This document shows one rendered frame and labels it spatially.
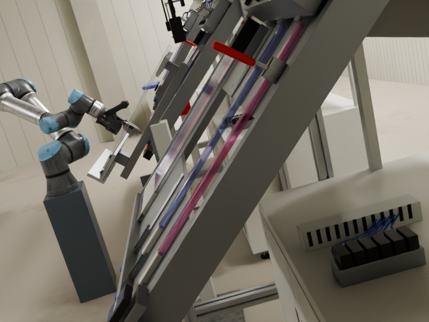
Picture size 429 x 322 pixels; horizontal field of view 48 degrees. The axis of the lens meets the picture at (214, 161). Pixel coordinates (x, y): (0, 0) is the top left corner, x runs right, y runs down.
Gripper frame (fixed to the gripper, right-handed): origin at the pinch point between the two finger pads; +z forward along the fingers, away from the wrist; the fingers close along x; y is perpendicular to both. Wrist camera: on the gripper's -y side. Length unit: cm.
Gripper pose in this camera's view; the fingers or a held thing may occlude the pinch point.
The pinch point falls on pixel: (140, 130)
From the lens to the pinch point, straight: 230.7
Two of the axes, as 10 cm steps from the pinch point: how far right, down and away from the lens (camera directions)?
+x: 1.0, 2.5, -9.6
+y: -5.4, 8.3, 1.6
